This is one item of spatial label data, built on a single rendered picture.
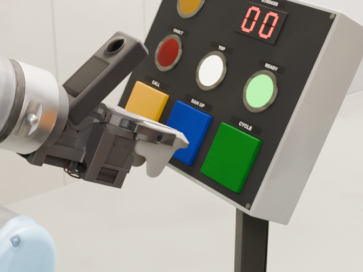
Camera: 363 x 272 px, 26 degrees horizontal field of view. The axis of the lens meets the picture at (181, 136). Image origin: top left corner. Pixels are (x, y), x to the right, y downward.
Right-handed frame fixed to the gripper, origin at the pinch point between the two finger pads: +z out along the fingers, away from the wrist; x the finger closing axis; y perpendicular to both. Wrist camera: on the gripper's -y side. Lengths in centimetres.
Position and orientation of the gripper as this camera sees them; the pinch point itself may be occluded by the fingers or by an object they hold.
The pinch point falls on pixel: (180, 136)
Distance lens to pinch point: 95.1
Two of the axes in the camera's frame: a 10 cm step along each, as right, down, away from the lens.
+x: 6.0, 3.3, -7.3
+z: 7.0, 2.2, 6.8
